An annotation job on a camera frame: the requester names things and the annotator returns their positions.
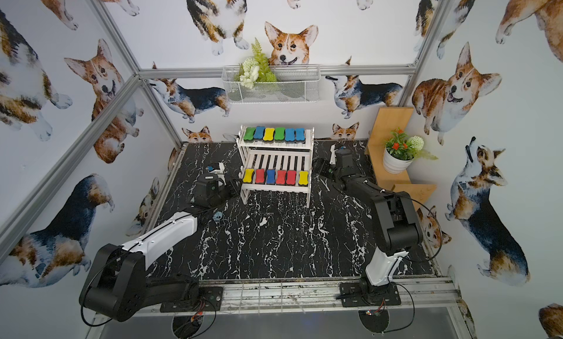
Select blue eraser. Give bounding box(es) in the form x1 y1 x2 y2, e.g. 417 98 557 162
265 169 277 185
253 126 265 141
295 128 306 143
284 128 296 143

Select white wooden shelf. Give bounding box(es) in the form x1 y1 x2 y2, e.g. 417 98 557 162
236 125 315 207

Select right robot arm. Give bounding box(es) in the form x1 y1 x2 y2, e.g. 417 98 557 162
312 148 423 301

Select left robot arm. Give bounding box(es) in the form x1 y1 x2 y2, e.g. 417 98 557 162
79 173 243 322

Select wooden corner shelf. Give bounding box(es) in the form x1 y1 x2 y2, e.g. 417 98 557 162
366 107 436 204

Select yellow eraser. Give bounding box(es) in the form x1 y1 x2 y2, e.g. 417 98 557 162
243 168 255 184
262 127 276 142
298 171 309 187

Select red eraser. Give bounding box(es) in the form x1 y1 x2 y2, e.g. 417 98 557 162
286 170 297 186
255 169 265 185
276 170 287 185

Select potted plant white pot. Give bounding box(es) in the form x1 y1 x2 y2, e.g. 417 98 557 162
383 129 438 174

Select green eraser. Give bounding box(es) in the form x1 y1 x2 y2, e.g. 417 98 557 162
243 127 256 142
274 127 285 142

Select artificial fern white flowers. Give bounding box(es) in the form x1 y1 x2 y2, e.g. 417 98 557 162
234 39 277 89

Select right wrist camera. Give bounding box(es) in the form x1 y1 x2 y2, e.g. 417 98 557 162
330 144 337 166

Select white wire basket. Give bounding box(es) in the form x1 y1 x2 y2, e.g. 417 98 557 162
221 66 321 104

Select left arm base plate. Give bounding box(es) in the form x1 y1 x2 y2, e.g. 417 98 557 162
160 286 224 313

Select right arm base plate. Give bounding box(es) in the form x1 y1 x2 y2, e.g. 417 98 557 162
336 281 402 308

